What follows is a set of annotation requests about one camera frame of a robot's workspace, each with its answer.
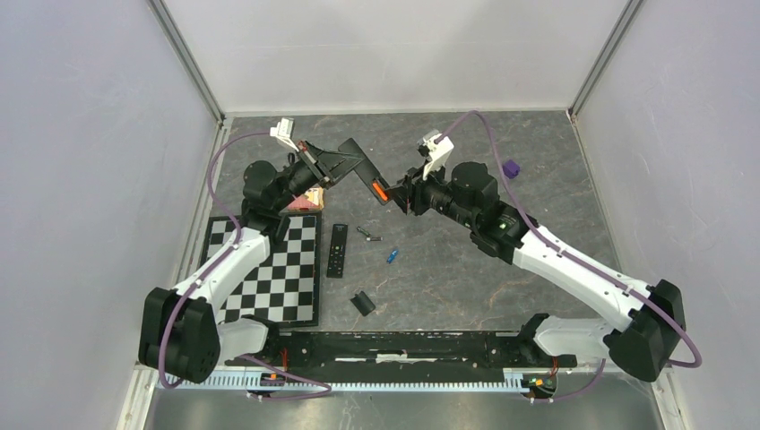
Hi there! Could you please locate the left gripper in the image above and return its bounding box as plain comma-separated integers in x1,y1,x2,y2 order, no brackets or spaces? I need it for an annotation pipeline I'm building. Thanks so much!
272,139,363,211

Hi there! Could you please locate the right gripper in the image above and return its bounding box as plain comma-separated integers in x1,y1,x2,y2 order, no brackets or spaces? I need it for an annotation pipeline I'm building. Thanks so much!
385,157,477,230

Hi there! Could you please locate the orange AAA battery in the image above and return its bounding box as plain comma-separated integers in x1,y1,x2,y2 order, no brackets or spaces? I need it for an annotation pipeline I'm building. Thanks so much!
372,182,388,202

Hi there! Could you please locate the blue AAA battery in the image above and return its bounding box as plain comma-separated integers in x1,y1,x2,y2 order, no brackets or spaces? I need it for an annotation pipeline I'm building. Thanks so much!
386,248,399,263

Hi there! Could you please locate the black battery cover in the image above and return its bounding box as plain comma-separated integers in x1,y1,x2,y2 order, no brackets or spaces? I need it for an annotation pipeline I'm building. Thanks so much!
350,291,376,317

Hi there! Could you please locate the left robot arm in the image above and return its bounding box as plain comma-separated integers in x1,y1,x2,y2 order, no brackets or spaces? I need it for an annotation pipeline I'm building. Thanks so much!
137,138,367,383

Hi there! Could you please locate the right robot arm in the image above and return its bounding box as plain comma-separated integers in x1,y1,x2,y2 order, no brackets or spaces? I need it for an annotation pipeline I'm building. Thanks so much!
292,140,687,382

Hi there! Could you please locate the black remote with green button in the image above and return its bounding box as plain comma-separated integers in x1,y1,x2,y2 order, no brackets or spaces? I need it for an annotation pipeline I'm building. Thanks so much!
326,223,349,279

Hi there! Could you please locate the red beige small box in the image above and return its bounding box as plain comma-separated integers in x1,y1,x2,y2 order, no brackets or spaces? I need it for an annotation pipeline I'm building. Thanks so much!
285,186,324,212

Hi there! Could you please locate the purple cube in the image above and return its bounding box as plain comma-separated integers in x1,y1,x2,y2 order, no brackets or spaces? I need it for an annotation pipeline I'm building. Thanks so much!
502,159,521,179

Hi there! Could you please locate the black white checkerboard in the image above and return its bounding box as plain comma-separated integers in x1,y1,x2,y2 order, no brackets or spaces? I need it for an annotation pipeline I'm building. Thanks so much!
216,211,323,328

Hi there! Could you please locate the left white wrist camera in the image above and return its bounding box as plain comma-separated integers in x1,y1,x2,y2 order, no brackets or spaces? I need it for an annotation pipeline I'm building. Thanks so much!
269,117,299,152

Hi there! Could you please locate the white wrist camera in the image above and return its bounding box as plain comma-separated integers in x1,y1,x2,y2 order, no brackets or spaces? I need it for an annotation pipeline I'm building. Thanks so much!
269,117,299,152
418,129,453,180

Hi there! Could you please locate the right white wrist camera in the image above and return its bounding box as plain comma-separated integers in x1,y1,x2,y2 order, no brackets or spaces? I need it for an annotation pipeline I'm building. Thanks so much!
418,129,453,180

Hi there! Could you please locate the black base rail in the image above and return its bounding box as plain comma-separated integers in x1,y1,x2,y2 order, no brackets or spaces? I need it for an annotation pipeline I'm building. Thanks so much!
255,331,578,383

